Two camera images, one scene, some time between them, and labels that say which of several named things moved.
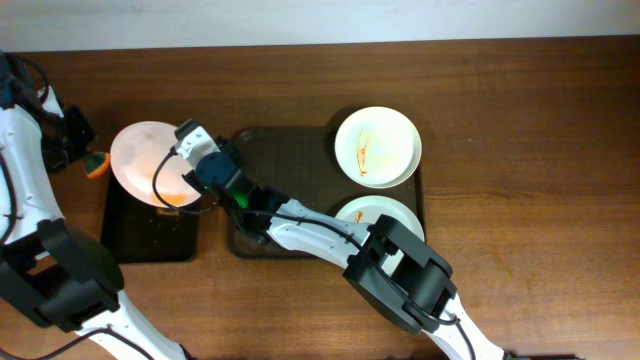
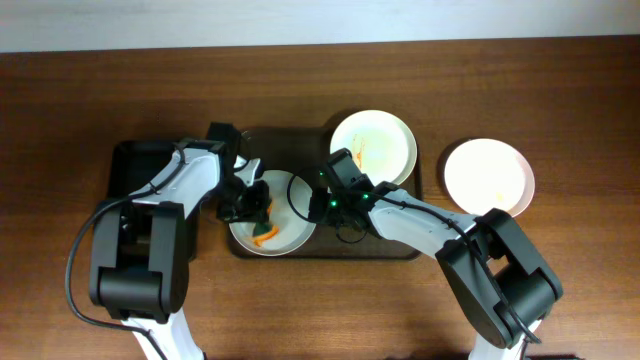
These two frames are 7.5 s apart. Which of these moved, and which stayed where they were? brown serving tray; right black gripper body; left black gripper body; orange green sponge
Moved: orange green sponge; right black gripper body; left black gripper body
Stayed: brown serving tray
